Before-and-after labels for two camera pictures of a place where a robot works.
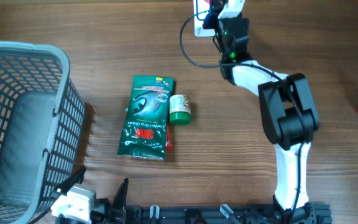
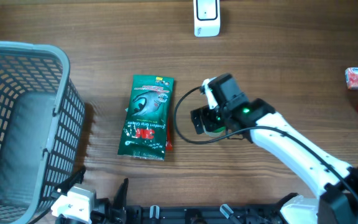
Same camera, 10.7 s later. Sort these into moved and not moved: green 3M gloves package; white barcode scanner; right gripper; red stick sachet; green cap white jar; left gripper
Moved: green cap white jar; right gripper
Not moved: white barcode scanner; left gripper; red stick sachet; green 3M gloves package
